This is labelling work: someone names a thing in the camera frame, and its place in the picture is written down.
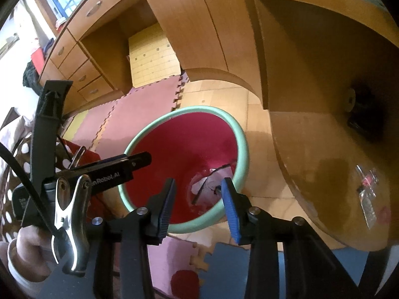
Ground small clear plastic packet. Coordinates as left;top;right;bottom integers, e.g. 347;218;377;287
355;163;379;228

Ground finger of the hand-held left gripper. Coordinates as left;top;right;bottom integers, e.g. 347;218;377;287
103;151;153;172
31;80;73;187

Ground wooden desk with drawers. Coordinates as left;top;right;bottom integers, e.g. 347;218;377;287
39;0;184;113

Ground yellow patterned board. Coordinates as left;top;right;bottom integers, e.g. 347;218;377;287
127;25;182;88

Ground black furniture leg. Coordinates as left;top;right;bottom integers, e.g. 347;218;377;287
357;243;393;295

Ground wooden cabinet door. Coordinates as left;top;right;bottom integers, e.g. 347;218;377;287
193;0;261;75
134;0;231;72

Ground metal spring clip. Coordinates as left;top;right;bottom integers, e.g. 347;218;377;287
51;174;94;276

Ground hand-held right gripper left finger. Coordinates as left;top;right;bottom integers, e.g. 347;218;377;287
92;178;177;299

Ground black plastic bag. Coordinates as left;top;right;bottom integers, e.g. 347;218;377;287
22;60;44;95

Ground person's left forearm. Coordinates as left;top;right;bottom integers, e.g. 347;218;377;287
0;240;50;292

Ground brown polka-dot cloth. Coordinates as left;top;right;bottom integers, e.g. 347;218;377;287
0;115;60;246

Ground foam puzzle floor mats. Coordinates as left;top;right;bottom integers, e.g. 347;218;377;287
62;72;368;299

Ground crumpled paper scraps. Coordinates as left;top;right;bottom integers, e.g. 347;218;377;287
190;165;234;215

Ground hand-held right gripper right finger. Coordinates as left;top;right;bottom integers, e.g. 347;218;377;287
221;177;359;299

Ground green bin with red liner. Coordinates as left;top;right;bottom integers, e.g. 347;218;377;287
118;106;250;234

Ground person's left hand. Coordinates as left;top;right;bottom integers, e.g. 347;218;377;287
15;226;63;276

